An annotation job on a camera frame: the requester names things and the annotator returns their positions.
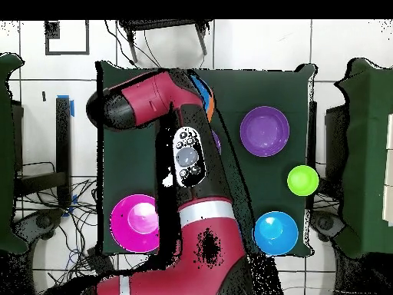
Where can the purple shallow bowl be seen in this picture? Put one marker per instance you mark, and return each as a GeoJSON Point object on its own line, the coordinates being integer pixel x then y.
{"type": "Point", "coordinates": [217, 141]}
{"type": "Point", "coordinates": [264, 131]}

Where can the large orange bowl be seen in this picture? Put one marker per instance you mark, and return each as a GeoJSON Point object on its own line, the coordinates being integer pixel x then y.
{"type": "Point", "coordinates": [210, 110]}

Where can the light blue bowl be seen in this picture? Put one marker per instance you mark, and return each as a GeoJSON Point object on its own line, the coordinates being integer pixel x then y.
{"type": "Point", "coordinates": [275, 236]}
{"type": "Point", "coordinates": [202, 89]}

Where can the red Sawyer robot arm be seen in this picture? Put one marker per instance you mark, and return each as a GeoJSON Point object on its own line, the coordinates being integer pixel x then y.
{"type": "Point", "coordinates": [199, 245]}

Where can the large pink bowl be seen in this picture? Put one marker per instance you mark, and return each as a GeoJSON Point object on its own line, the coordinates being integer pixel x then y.
{"type": "Point", "coordinates": [129, 221]}

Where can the dark green tablecloth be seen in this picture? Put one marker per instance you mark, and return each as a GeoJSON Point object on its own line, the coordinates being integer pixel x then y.
{"type": "Point", "coordinates": [261, 89]}

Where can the small green bowl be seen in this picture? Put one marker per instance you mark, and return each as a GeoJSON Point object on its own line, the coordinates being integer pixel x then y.
{"type": "Point", "coordinates": [303, 180]}

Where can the blue tape strip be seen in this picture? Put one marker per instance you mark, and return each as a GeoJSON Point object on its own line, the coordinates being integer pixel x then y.
{"type": "Point", "coordinates": [72, 108]}

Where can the black power strip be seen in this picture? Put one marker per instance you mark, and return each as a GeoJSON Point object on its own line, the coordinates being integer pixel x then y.
{"type": "Point", "coordinates": [98, 261]}

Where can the black stool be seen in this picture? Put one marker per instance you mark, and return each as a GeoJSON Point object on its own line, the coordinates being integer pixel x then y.
{"type": "Point", "coordinates": [159, 24]}

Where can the grey chair base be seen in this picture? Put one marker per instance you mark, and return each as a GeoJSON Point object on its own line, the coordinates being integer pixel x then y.
{"type": "Point", "coordinates": [40, 222]}
{"type": "Point", "coordinates": [327, 224]}

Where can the small black floor marker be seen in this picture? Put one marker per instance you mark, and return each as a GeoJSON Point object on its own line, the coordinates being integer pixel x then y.
{"type": "Point", "coordinates": [44, 96]}

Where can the green cloth side table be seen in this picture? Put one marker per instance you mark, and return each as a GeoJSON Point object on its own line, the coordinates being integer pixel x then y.
{"type": "Point", "coordinates": [6, 138]}
{"type": "Point", "coordinates": [368, 138]}

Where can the black stand frame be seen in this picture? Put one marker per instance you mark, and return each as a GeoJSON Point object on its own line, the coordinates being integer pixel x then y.
{"type": "Point", "coordinates": [63, 138]}

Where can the black square floor frame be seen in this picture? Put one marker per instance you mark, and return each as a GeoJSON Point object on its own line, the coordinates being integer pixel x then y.
{"type": "Point", "coordinates": [47, 43]}

